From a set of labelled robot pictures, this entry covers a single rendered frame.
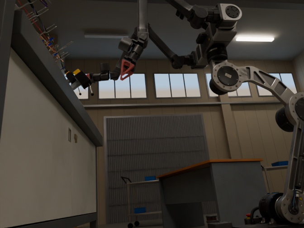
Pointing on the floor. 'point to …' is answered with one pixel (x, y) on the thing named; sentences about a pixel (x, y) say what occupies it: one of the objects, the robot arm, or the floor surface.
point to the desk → (211, 191)
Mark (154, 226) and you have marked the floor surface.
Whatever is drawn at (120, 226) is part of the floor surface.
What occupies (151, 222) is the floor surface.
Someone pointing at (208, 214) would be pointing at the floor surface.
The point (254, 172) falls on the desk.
